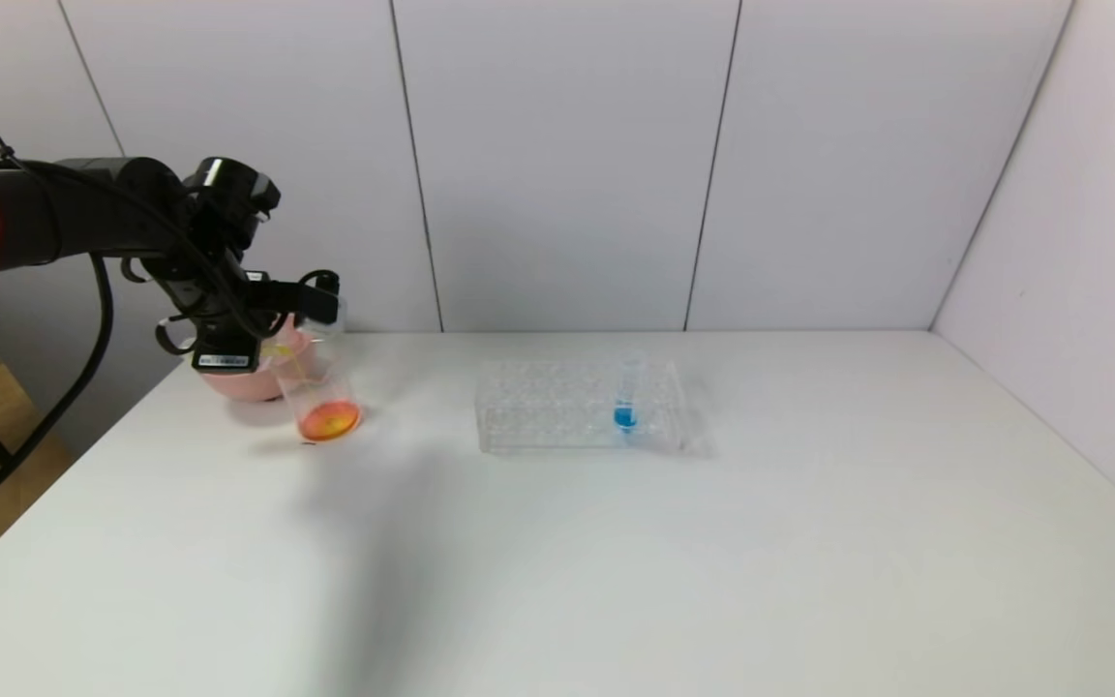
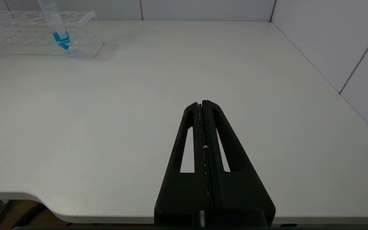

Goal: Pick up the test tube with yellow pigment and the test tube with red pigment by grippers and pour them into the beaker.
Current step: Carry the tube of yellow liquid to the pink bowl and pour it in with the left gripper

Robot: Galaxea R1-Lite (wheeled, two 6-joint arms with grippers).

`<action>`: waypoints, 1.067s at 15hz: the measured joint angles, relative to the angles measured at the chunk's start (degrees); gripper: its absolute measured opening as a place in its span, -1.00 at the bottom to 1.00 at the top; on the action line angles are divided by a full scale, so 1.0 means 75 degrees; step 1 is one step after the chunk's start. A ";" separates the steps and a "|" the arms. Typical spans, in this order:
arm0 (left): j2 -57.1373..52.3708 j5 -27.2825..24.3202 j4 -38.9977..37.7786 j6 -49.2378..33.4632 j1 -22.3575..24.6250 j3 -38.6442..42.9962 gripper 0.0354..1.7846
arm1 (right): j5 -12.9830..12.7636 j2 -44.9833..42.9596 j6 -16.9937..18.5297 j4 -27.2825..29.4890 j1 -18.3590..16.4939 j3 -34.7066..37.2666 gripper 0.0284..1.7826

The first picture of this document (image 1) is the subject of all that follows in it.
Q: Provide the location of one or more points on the test tube with yellow pigment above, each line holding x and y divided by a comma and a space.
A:
291, 360

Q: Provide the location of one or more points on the pink plastic bowl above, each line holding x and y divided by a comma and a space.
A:
238, 385

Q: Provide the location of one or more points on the clear acrylic test tube rack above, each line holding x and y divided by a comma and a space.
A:
538, 416

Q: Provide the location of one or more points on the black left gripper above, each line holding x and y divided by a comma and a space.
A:
226, 359

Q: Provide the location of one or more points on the clear glass beaker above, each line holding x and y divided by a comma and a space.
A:
330, 421

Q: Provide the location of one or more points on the test tube with blue pigment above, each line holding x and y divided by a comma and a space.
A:
624, 416

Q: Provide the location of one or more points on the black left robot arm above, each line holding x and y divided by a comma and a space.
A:
54, 208

